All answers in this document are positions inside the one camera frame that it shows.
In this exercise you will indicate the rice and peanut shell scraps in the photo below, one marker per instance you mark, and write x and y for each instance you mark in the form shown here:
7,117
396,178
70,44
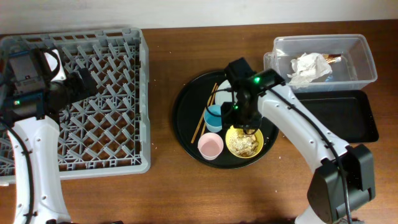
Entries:
241,144

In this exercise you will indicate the crumpled white tissue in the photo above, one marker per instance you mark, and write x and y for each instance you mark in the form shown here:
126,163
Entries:
308,67

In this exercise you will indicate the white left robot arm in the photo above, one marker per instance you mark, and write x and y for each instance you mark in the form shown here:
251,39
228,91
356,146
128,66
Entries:
34,89

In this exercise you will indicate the yellow bowl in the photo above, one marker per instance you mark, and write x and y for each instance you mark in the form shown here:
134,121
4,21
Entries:
257,133

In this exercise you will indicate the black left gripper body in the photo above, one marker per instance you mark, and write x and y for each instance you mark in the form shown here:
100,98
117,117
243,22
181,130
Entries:
73,89

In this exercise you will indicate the clear plastic bin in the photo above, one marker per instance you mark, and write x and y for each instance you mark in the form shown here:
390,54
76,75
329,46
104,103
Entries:
356,69

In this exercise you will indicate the brown snack wrapper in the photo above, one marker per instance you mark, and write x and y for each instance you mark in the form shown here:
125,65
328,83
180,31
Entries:
332,58

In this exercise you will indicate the grey plastic dishwasher rack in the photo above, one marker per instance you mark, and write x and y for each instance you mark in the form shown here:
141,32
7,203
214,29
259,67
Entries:
107,134

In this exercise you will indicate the blue plastic cup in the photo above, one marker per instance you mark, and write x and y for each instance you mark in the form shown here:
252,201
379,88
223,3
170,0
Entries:
213,119

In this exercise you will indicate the grey-white plate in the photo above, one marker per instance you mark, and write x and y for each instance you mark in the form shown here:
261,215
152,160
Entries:
223,96

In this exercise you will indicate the round black tray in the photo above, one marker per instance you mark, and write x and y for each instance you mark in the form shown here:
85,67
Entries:
186,114

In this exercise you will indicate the pink plastic cup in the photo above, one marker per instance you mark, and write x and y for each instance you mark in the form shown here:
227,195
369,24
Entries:
210,146

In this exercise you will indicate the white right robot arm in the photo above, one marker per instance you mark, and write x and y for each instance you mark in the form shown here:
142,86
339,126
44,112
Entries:
343,175

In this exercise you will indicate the rectangular black tray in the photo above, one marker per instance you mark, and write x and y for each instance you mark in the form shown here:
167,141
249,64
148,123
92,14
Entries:
347,113

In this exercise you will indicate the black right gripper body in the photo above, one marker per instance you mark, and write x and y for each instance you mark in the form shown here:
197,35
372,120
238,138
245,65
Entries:
240,113

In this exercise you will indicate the wooden chopstick left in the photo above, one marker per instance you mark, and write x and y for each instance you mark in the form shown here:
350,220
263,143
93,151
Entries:
209,102

